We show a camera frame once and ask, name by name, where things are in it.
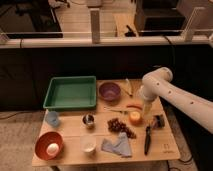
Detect black knife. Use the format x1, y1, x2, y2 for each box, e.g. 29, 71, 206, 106
144, 126, 151, 155

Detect blue plastic cup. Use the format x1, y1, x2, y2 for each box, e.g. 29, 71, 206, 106
45, 111, 60, 127

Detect orange bowl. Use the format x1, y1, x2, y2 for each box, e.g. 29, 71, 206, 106
35, 132, 63, 160

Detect blue cloth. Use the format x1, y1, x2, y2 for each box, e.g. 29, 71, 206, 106
101, 132, 132, 157

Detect orange fruit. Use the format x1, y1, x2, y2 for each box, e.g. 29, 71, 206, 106
129, 111, 142, 125

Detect bunch of dark grapes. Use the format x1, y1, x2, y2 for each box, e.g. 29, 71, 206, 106
107, 118, 136, 139

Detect white cup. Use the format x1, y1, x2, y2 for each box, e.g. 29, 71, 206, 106
80, 135, 96, 155

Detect purple bowl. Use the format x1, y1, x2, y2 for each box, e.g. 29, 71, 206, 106
99, 82, 121, 101

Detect small metal cup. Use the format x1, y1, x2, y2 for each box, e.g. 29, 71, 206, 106
82, 114, 95, 129

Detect green plastic tray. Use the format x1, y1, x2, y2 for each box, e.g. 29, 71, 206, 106
43, 76, 97, 111

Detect white egg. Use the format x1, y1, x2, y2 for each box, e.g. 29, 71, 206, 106
46, 143, 59, 156

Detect small dark toy block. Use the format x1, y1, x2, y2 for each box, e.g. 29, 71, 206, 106
154, 115, 165, 129

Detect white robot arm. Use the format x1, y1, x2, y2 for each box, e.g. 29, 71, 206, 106
139, 67, 213, 134

